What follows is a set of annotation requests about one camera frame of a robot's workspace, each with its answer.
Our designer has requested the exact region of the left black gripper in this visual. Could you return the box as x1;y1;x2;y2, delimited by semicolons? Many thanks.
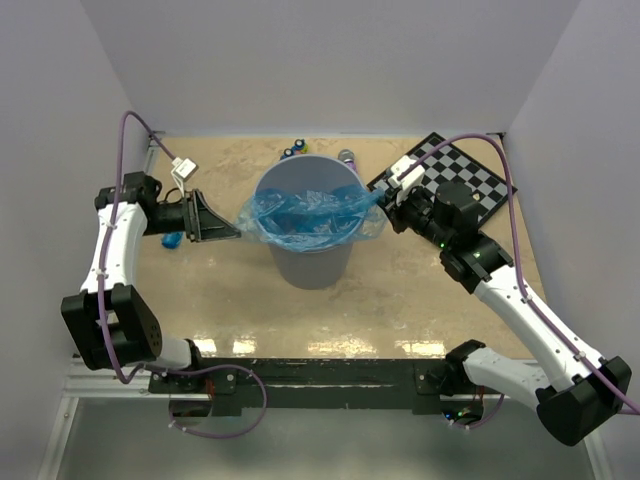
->
144;188;241;242

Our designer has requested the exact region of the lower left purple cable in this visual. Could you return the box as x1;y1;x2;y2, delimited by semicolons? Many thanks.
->
149;364;269;441

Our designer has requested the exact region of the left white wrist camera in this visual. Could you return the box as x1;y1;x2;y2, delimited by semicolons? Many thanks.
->
170;157;199;197

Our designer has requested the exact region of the left aluminium rail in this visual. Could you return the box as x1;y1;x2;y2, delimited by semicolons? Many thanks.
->
143;131;165;174

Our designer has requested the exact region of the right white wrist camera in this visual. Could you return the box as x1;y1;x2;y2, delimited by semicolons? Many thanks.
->
384;155;426;206

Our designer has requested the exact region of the purple glitter toy microphone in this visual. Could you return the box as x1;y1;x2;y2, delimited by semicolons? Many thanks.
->
338;149;357;172

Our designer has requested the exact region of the grey plastic trash bin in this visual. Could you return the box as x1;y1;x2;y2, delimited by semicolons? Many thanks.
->
254;154;364;290

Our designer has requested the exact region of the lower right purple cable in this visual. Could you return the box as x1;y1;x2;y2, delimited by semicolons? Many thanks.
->
448;394;506;432

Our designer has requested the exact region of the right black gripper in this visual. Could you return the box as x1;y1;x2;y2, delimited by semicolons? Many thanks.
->
376;182;453;249

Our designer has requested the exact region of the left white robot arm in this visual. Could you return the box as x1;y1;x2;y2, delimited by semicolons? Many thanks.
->
61;172;241;392

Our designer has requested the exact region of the colourful toy car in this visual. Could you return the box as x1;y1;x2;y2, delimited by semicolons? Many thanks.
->
279;139;309;160

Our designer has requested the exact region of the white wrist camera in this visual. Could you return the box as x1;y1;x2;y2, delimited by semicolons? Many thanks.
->
170;157;199;197
384;155;426;206

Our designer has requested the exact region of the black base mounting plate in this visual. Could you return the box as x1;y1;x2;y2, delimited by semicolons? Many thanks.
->
149;358;493;416

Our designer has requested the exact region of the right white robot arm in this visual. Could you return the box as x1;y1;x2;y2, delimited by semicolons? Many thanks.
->
369;181;632;446

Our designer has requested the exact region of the blue plastic trash bag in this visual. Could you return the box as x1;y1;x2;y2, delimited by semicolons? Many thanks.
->
235;184;387;253

